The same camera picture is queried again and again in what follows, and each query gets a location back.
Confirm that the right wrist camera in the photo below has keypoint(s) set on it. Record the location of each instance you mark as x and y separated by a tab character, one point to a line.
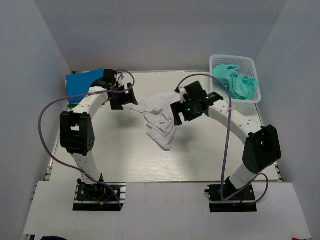
181	90

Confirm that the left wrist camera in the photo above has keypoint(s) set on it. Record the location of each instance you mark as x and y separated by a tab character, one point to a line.
119	80

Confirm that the white t shirt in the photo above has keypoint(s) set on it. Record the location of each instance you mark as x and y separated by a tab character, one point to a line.
156	109

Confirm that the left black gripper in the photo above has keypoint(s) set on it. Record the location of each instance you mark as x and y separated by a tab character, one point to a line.
117	105

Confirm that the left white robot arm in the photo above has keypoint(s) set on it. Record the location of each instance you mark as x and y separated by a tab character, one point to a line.
76	126

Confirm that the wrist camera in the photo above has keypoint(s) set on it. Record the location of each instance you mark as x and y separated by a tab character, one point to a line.
119	80
181	90

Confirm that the blue folded t shirt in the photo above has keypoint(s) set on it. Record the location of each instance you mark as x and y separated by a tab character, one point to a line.
80	83

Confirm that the teal t shirt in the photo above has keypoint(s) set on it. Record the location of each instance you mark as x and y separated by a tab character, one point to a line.
240	86

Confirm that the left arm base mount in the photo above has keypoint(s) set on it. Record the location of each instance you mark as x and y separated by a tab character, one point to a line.
99	198

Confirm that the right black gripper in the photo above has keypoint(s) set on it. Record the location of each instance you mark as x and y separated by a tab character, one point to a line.
178	108

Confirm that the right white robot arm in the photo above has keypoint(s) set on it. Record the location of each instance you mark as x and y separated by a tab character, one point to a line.
261	143

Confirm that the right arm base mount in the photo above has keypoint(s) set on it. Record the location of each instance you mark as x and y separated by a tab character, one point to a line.
241	203

